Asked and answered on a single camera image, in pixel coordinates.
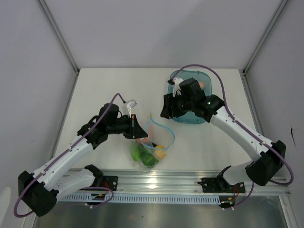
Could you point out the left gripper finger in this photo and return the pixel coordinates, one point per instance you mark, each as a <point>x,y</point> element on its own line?
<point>140,125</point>
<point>136,135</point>

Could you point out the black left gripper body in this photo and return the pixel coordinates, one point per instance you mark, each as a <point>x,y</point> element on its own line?
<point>118,127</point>

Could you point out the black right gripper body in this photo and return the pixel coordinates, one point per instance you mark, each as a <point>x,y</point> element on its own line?
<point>183,105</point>

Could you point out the orange tomato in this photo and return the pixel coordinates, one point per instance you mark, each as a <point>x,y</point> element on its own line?
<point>142,140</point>

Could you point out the green cucumber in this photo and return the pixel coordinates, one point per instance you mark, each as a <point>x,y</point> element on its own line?
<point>137,150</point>

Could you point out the clear zip top bag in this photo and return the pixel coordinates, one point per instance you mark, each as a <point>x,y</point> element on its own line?
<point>159,134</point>

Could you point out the yellow lemon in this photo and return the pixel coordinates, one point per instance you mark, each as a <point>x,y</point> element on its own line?
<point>159,152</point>

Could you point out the green bell pepper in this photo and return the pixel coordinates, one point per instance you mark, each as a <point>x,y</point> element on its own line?
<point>149,160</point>

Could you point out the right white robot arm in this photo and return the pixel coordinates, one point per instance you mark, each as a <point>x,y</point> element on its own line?
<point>266,156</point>

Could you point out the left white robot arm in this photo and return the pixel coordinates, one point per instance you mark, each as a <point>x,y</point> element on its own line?
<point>41,189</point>

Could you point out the teal plastic tub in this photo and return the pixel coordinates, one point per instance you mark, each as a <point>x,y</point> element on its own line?
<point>190,117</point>

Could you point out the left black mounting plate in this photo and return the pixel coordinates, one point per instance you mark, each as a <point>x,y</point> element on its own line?
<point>110,182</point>

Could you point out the black mounting plate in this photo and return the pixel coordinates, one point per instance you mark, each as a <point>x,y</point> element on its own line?
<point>219,185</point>
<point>110,182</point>

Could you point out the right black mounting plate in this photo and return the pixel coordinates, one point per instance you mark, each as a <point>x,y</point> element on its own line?
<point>219,185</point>

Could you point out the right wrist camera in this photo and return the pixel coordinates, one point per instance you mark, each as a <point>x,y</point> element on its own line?
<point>175,82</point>

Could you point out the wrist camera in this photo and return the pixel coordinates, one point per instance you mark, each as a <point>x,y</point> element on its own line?
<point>175,82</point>
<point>128,106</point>

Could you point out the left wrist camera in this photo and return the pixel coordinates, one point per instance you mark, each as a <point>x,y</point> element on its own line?
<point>128,106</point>

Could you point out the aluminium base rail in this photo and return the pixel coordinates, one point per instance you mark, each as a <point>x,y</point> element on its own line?
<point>177,182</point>

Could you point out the white slotted cable duct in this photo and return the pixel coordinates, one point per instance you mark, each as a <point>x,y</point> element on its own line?
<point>143,198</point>

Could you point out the left aluminium frame post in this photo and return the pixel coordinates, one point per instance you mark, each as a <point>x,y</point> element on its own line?
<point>57,33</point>

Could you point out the aluminium frame post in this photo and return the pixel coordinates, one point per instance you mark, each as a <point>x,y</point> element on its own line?
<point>57,33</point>
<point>278,13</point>

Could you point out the right aluminium frame post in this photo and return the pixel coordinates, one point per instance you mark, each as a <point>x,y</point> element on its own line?
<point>278,13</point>

